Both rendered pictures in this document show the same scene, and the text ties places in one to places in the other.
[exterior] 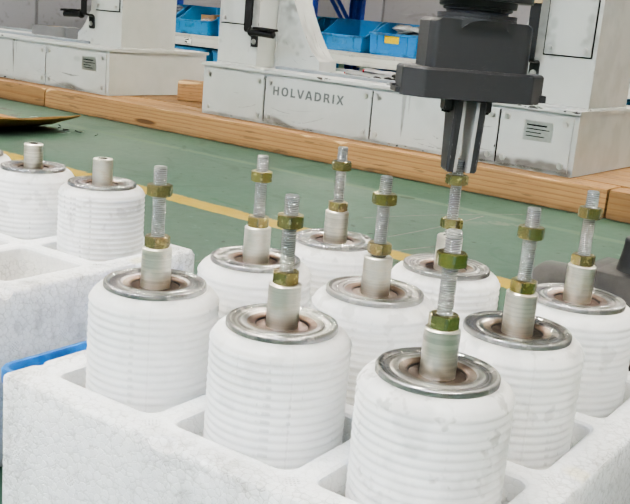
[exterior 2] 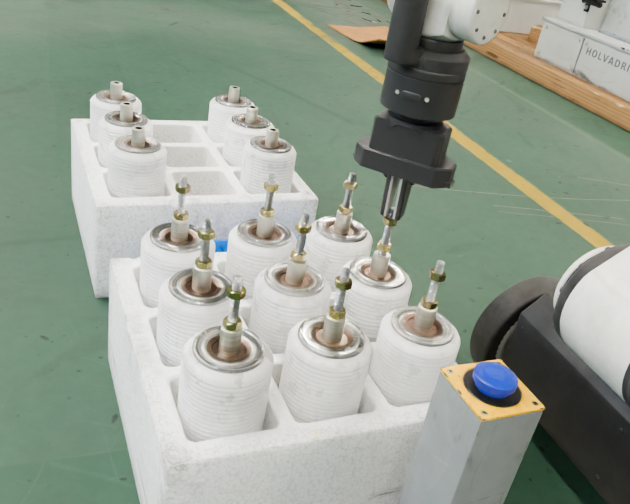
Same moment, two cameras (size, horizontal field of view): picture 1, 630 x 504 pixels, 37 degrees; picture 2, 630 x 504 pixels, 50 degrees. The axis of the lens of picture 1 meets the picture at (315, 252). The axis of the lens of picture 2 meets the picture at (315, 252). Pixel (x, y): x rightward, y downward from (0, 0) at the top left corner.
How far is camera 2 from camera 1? 0.48 m
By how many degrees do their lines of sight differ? 30
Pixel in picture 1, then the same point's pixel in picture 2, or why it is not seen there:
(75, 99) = not seen: hidden behind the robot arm
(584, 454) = (339, 424)
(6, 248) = (212, 170)
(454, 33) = (385, 129)
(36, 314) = (194, 218)
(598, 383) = (405, 384)
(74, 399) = (122, 285)
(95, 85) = not seen: hidden behind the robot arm
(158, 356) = (159, 278)
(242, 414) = (161, 328)
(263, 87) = (580, 46)
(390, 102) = not seen: outside the picture
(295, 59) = (617, 26)
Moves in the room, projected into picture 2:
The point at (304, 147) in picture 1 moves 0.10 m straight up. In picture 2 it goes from (592, 102) to (601, 78)
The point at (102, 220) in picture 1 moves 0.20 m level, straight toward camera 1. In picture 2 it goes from (258, 169) to (204, 209)
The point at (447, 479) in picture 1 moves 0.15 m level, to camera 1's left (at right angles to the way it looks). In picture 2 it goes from (199, 407) to (97, 342)
